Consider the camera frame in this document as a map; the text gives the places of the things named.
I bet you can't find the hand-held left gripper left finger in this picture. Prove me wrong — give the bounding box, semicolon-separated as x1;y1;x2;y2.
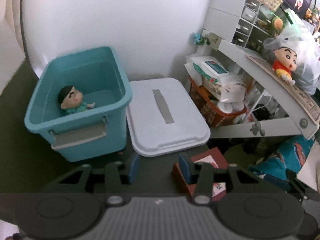
46;154;140;206

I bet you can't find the small picture card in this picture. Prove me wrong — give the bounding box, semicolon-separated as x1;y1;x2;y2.
207;32;222;50

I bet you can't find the plush doll in red shirt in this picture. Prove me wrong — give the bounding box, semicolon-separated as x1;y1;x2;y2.
272;46;298;85

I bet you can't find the white bin lid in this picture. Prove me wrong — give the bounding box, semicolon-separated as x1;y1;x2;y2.
126;77;211;158

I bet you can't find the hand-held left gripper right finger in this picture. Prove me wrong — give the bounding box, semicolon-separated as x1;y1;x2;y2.
179;152;278;204

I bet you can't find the blue flower decoration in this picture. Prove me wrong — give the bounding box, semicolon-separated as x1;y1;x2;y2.
192;32;208;45

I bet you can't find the wet wipes pack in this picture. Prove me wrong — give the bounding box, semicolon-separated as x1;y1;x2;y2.
190;55;230;77

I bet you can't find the teal plastic storage bin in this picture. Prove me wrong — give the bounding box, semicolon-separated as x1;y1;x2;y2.
24;46;133;162

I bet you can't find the plush doll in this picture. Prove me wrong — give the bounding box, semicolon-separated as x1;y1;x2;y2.
272;46;298;85
58;85;96;115

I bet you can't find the orange plastic basket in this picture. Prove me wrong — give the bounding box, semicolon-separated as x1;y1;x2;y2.
189;76;247;128

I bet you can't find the dark red box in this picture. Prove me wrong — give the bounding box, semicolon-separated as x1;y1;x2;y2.
171;147;228;202

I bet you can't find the white desk shelf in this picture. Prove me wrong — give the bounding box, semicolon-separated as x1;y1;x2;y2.
195;39;320;140

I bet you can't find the white drawer organizer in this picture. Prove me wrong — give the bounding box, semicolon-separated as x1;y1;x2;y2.
202;0;275;51

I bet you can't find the round orange green toy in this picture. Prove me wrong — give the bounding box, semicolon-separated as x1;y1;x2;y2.
271;16;285;31

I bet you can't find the white plastic packet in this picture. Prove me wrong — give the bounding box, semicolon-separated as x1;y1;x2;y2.
201;73;247;103

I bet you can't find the clear plastic bag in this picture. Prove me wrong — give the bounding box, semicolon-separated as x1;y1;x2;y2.
262;22;320;95

